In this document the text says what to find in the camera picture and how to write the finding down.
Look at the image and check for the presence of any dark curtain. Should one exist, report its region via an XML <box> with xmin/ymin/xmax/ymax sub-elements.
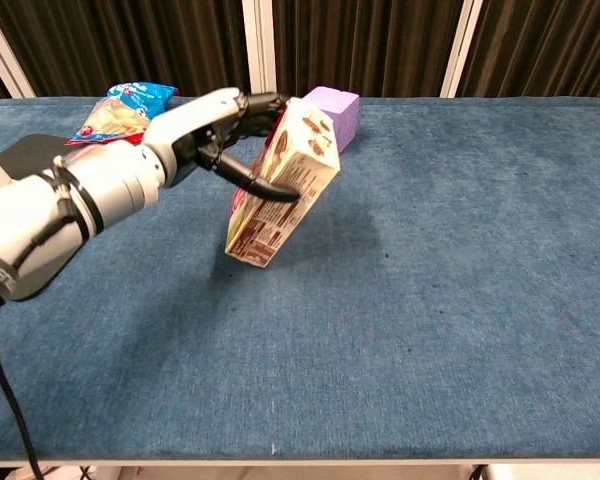
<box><xmin>0</xmin><ymin>0</ymin><xmax>600</xmax><ymax>101</ymax></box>

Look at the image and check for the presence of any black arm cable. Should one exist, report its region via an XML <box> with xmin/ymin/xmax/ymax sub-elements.
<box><xmin>0</xmin><ymin>154</ymin><xmax>76</xmax><ymax>480</ymax></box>

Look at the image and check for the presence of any blue snack chip bag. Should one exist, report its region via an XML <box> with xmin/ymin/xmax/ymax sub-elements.
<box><xmin>64</xmin><ymin>81</ymin><xmax>180</xmax><ymax>147</ymax></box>

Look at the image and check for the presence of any cookie box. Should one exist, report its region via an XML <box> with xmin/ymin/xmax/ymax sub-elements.
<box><xmin>224</xmin><ymin>97</ymin><xmax>341</xmax><ymax>270</ymax></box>

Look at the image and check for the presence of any black mat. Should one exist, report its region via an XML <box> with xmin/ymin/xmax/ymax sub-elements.
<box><xmin>0</xmin><ymin>133</ymin><xmax>89</xmax><ymax>180</ymax></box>

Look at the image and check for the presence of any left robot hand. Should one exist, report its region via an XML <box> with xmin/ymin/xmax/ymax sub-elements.
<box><xmin>140</xmin><ymin>87</ymin><xmax>301</xmax><ymax>204</ymax></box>

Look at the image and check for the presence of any blue table cloth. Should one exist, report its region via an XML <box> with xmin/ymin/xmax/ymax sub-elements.
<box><xmin>0</xmin><ymin>96</ymin><xmax>600</xmax><ymax>462</ymax></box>

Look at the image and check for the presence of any purple foam cube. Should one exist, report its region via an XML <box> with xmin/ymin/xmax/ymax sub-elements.
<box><xmin>302</xmin><ymin>85</ymin><xmax>360</xmax><ymax>154</ymax></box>

